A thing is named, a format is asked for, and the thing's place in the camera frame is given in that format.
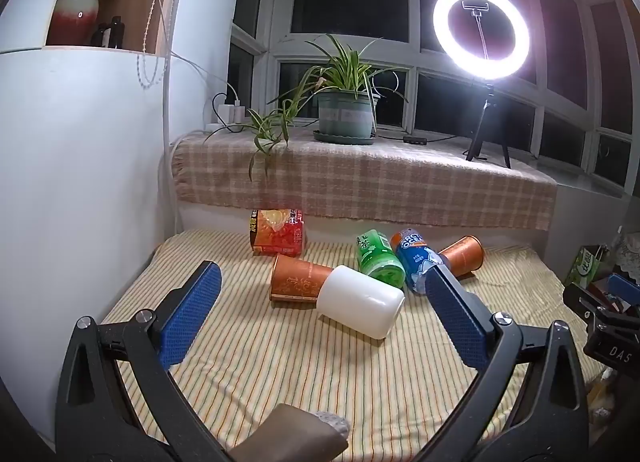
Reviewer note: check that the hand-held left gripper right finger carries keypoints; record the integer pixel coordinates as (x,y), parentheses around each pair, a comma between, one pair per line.
(457,322)

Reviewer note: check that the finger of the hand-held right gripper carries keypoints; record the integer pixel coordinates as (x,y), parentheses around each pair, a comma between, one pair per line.
(592,306)
(624,286)

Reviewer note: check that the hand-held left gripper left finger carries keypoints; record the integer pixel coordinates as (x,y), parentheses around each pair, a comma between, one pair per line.
(192,314)

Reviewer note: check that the white cup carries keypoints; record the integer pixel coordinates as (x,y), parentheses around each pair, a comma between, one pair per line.
(360,302)

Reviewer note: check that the orange patterned paper cup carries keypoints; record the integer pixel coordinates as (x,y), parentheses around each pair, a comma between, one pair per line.
(295,284)
(462,254)

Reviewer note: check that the green printed box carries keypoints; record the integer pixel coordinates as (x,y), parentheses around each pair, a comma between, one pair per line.
(589,264)

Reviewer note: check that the blue soda can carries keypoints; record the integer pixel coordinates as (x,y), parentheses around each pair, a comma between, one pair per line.
(412,257)

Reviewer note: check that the striped bed sheet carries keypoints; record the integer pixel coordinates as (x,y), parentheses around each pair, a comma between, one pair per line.
(280,357)

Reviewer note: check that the red noodle box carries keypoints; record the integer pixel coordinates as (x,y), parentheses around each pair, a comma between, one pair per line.
(277,237)

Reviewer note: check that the brown cloth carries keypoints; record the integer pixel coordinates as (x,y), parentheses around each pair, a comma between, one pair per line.
(300,429)

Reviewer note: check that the plaid cloth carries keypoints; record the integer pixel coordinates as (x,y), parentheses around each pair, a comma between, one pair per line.
(375,182)

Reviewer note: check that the white pipe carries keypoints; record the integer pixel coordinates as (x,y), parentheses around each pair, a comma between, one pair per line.
(165,142)

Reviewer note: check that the black usb hub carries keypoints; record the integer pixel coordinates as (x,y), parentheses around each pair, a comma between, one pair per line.
(415,139)

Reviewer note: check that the white power strip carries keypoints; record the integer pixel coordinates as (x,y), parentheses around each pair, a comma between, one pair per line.
(225,128)

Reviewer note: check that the white charger plug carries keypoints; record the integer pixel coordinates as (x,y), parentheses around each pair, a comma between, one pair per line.
(239,112)
(228,113)

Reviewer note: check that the black tripod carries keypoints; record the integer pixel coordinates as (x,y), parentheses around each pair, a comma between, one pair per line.
(487,112)

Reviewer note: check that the green plant saucer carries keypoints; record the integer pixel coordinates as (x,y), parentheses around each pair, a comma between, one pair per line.
(344,138)

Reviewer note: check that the spider plant in green pot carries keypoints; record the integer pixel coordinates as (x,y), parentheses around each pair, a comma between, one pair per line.
(345,112)

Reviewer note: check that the black bottle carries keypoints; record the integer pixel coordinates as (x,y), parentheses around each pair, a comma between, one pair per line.
(112,34)

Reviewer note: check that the phone holder clamp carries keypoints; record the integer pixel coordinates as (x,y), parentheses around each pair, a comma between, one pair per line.
(475,7)

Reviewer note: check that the white window frame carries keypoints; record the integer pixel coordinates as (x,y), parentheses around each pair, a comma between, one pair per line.
(412,62)

